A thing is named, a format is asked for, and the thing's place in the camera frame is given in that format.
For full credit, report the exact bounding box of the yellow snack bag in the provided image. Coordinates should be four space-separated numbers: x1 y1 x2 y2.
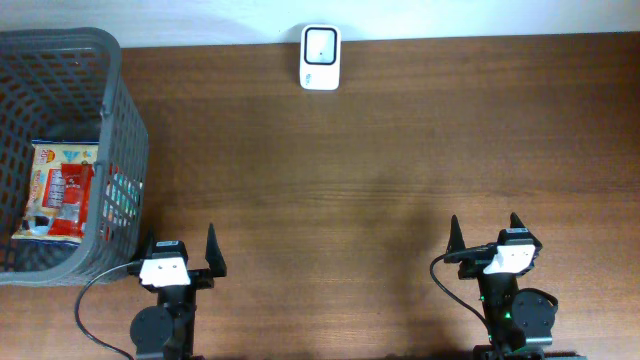
12 140 99 244

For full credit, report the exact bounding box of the teal tissue pack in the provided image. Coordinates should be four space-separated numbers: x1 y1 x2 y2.
103 173 143 227

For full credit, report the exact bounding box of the red candy bag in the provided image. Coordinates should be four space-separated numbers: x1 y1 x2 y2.
48 163 94 239

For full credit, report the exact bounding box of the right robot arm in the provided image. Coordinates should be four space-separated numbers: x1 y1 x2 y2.
436 213 581 360

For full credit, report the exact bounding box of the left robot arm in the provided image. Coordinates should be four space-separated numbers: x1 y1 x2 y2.
128 226 227 360

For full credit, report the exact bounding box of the grey plastic mesh basket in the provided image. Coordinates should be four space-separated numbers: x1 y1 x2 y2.
1 28 149 287

